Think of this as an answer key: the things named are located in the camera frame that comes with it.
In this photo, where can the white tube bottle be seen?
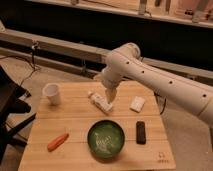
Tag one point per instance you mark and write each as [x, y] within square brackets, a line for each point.
[100, 102]

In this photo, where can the white sponge block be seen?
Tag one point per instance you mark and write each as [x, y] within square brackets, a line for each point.
[137, 104]

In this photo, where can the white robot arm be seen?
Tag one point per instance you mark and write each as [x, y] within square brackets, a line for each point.
[194, 97]

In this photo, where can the green ceramic bowl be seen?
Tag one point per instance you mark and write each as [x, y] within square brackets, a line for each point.
[105, 139]

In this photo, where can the orange carrot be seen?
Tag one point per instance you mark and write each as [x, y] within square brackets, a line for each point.
[57, 142]

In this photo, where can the black chair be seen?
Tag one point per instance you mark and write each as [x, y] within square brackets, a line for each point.
[10, 93]

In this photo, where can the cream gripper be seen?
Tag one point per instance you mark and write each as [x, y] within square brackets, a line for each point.
[110, 94]

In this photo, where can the black rectangular remote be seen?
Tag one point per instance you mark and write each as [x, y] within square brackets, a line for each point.
[140, 132]

